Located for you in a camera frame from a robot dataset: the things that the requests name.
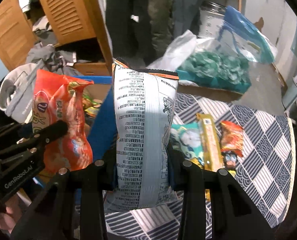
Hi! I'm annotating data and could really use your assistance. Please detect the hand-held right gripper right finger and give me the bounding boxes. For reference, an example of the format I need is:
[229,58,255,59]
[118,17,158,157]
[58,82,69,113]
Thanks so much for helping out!
[165,146,274,240]

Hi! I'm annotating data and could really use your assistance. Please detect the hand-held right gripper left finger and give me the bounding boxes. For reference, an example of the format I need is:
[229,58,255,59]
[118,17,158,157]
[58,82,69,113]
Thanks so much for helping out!
[12,152,117,240]

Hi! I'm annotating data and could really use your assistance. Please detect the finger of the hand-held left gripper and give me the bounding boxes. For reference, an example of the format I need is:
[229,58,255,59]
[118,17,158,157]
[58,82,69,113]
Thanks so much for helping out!
[0,122,23,151]
[0,120,69,178]

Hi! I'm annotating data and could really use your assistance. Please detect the red snack packet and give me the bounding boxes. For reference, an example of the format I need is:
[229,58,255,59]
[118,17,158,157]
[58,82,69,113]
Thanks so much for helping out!
[31,69,94,175]

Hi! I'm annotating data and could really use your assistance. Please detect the blue cardboard box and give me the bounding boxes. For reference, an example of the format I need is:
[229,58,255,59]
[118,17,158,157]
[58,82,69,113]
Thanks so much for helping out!
[33,75,117,188]

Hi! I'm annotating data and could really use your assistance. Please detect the large orange snack packet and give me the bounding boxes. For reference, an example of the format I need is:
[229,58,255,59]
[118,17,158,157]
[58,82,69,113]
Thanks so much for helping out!
[105,57,180,211]

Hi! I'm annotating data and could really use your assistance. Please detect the person's left hand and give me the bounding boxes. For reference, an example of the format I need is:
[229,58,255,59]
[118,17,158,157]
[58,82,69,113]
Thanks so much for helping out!
[0,199,22,232]

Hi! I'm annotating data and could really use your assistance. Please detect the teal snack packet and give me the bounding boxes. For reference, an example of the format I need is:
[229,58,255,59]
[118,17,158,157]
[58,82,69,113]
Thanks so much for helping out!
[170,123,202,162]

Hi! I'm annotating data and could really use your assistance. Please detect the grey hooded sweatshirt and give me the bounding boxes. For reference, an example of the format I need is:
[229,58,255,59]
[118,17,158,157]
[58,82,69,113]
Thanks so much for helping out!
[0,63,43,123]

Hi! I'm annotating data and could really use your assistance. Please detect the long yellow snack packet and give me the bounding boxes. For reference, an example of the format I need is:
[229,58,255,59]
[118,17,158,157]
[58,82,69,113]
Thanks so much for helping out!
[197,113,224,172]

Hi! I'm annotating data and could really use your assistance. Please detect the black snack packet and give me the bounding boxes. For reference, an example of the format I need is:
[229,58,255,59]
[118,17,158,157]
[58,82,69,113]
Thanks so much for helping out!
[223,152,238,175]

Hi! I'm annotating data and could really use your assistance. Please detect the small orange-red snack packet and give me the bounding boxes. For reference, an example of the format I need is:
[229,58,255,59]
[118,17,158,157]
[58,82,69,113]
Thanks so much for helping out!
[219,121,244,158]

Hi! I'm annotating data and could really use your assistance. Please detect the grey clothes pile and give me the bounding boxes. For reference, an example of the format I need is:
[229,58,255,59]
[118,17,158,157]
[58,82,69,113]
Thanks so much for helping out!
[25,42,78,73]

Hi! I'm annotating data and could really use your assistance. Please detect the flat brown cardboard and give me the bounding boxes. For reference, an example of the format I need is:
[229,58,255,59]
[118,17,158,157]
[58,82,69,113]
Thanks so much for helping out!
[177,82,244,102]

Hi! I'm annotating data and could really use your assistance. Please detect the blue white patterned tablecloth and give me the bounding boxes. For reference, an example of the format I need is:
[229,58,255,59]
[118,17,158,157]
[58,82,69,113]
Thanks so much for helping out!
[73,92,297,240]

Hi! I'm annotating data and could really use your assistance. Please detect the teal cardboard tray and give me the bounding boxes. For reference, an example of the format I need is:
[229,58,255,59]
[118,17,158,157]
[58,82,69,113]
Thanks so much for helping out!
[175,68,252,92]

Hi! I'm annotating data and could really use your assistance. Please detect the wooden louvered wardrobe door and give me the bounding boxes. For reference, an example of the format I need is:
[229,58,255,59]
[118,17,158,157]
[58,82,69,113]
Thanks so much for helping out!
[33,0,97,45]
[0,0,37,71]

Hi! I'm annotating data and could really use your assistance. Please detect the grey clothes in wardrobe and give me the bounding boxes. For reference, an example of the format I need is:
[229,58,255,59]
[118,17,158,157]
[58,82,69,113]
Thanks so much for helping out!
[32,16,57,46]

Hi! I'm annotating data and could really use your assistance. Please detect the wooden wardrobe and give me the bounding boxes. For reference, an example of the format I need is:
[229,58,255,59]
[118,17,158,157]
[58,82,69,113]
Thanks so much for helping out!
[0,0,114,77]

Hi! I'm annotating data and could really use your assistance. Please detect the pile of teal wrapped pieces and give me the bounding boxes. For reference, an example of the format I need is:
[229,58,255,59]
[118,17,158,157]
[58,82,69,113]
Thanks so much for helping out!
[184,51,252,86]

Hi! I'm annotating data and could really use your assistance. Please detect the black coat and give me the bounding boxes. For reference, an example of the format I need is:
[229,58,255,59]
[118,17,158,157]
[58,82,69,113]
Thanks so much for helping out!
[104,0,152,66]

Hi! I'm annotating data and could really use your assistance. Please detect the olive green jacket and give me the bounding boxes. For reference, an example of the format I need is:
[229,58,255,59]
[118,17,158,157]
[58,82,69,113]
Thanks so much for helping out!
[148,0,175,58]

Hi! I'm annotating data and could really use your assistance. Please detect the blue plastic bag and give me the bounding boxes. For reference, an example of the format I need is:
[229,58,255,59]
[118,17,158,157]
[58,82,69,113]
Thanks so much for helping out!
[218,5,275,65]

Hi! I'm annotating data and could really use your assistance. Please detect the white bucket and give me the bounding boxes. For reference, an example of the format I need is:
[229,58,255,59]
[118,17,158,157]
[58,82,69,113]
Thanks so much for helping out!
[198,1,227,38]

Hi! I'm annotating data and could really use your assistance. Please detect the blue-grey jacket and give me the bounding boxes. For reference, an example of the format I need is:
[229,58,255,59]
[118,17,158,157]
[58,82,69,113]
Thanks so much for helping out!
[172,0,212,41]

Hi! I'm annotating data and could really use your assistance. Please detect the white door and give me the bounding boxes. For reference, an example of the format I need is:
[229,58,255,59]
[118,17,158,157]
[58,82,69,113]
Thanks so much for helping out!
[273,0,297,88]

